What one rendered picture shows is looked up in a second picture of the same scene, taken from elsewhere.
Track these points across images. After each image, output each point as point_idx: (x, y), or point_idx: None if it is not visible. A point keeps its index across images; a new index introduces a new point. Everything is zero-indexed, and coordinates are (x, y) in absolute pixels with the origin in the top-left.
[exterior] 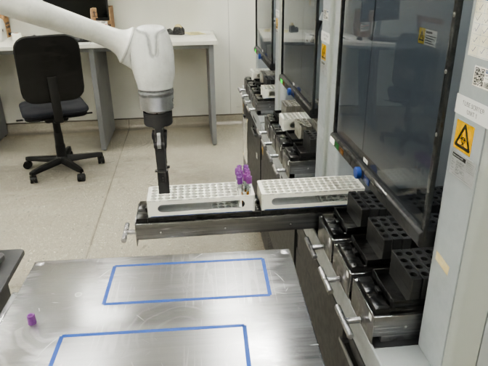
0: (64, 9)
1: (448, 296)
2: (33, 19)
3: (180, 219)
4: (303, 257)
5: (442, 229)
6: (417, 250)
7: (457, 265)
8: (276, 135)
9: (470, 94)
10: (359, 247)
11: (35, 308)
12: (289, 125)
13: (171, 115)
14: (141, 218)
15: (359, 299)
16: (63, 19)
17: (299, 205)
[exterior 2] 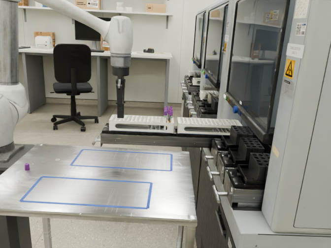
0: (74, 4)
1: (278, 171)
2: (55, 6)
3: (127, 134)
4: (203, 170)
5: (277, 130)
6: (266, 154)
7: (283, 149)
8: (196, 102)
9: (294, 41)
10: (232, 154)
11: (31, 163)
12: (205, 96)
13: (128, 70)
14: (105, 131)
15: (227, 181)
16: (72, 10)
17: (201, 133)
